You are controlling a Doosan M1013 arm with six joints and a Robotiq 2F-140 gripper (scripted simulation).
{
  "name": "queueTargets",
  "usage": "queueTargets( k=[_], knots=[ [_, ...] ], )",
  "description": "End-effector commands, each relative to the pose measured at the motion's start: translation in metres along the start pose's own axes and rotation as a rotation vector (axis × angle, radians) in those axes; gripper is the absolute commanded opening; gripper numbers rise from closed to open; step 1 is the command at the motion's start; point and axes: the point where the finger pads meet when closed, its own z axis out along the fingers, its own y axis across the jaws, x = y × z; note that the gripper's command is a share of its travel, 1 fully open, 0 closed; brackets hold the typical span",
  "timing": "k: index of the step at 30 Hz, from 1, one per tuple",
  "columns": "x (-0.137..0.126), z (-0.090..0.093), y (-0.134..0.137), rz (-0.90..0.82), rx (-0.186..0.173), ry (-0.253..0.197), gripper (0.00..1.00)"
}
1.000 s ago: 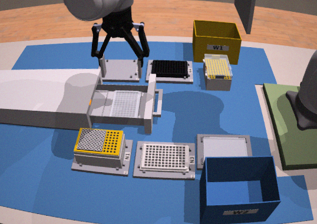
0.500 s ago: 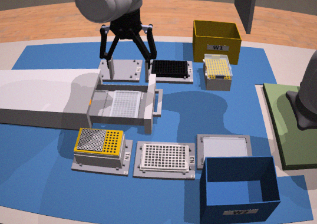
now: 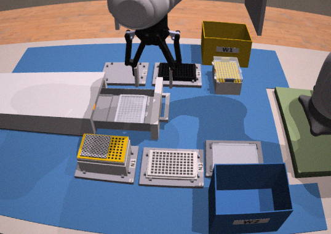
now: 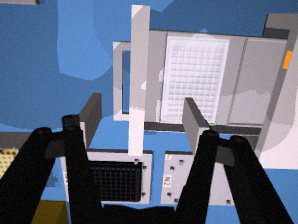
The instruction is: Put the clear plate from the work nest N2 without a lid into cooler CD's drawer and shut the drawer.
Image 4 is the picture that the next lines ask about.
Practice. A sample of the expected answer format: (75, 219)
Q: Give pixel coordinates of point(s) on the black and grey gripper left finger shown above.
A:
(24, 181)

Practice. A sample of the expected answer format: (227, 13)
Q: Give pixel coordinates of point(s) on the blue bench mat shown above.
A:
(53, 56)

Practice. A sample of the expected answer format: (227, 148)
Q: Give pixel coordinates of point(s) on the clear multiwell plate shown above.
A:
(193, 53)

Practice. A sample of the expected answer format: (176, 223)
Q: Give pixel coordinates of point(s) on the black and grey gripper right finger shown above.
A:
(256, 200)

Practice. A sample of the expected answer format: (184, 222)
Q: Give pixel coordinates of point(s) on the black multi-well plate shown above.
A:
(119, 185)

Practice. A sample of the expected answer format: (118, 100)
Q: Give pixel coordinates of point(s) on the olive-brown open-top bin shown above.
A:
(51, 212)

